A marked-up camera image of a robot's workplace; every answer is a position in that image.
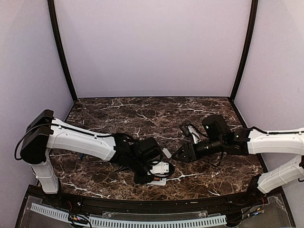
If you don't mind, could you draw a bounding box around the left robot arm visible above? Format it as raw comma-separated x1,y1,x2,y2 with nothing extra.
14,109,169,207

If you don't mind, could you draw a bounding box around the black left corner post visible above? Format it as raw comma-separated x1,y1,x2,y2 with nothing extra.
47,0,78,103

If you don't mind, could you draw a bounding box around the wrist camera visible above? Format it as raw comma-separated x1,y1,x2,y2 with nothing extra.
179,124,190,137
165,163,175,178

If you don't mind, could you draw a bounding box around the black front table rail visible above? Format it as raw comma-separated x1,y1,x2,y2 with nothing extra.
44,192,262,214

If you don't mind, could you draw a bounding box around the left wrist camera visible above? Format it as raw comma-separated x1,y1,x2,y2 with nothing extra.
165,163,175,178

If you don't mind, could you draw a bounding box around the black right corner post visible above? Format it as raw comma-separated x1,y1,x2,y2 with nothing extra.
229,0,258,103

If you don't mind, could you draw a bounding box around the white battery cover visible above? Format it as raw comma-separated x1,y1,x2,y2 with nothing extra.
162,148,172,159

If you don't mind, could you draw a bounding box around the black corner post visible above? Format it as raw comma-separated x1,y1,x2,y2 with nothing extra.
47,0,78,103
229,0,258,103

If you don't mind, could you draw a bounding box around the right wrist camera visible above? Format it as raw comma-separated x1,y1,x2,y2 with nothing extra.
179,124,190,137

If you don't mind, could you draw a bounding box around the white slotted cable duct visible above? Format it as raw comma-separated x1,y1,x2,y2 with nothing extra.
30,203,227,228

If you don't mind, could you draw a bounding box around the white remote control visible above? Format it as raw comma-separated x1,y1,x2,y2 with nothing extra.
146,178,167,186

